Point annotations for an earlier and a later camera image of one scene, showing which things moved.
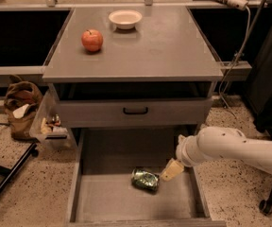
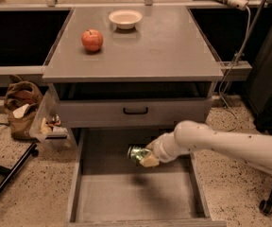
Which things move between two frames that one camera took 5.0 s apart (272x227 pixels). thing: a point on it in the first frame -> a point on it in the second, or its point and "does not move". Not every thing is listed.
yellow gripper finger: [173, 169] -> [149, 161]
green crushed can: [145, 180] -> [136, 153]
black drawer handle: [135, 113] does not move
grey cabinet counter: [166, 45] does not move
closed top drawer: [137, 113] does not move
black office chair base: [266, 205] does not move
